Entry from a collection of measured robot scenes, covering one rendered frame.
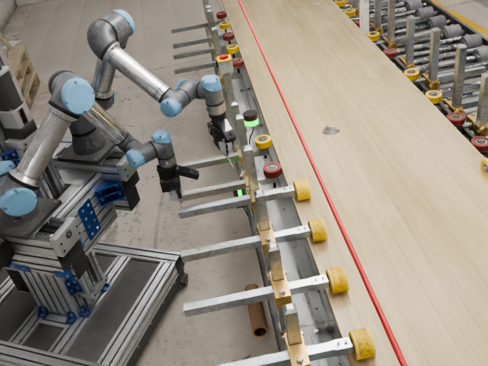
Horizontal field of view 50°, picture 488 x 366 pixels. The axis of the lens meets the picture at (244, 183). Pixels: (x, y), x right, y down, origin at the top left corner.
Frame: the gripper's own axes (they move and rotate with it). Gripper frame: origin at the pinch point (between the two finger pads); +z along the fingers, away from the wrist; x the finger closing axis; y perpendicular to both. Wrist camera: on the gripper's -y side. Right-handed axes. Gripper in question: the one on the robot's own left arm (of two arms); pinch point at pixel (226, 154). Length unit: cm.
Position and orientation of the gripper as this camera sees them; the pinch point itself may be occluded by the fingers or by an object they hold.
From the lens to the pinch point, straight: 226.0
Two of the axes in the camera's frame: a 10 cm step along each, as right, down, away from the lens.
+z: 1.5, 7.9, 5.9
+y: -4.7, -4.7, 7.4
